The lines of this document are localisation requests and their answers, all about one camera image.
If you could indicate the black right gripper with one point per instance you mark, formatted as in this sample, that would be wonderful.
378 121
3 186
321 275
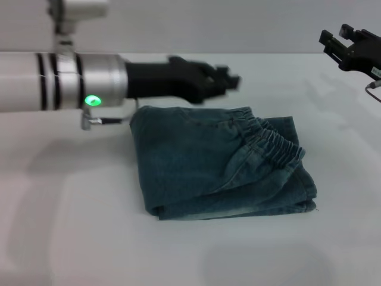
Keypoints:
364 53

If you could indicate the blue denim shorts with cartoon print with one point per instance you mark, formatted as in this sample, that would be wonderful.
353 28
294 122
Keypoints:
214 167

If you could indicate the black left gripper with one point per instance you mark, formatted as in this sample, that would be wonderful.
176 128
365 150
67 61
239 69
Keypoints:
169 80

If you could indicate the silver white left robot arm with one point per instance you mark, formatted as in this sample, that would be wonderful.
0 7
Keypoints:
59 83

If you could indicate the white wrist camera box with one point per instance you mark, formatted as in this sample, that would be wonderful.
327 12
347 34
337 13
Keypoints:
83 9

